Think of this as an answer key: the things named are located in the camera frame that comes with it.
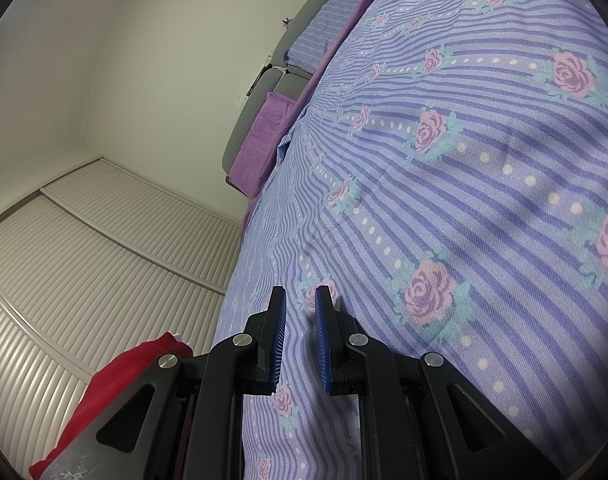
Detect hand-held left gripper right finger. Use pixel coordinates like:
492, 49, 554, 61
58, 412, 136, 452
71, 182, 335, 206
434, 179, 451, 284
315, 285, 570, 480

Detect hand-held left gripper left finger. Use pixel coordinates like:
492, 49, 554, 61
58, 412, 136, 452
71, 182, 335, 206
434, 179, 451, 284
48, 285, 287, 480

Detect red garment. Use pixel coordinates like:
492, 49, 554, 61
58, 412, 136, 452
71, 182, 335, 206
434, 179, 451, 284
28, 331, 195, 480

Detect white louvered wardrobe doors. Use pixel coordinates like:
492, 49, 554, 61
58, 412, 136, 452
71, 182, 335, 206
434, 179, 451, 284
0, 157, 242, 480

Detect purple pillow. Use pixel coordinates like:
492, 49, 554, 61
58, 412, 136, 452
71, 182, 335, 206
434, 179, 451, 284
232, 91, 295, 198

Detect blue striped floral bedspread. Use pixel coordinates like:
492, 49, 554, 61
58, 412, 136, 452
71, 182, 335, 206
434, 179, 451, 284
216, 0, 608, 480

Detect grey upholstered headboard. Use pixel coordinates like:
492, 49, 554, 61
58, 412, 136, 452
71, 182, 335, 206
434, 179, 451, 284
221, 0, 372, 188

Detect purple bed sheet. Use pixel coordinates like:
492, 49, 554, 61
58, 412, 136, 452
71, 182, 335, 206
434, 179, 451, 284
241, 0, 402, 233

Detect blue striped pillow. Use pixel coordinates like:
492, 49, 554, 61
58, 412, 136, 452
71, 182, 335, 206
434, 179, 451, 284
289, 0, 367, 72

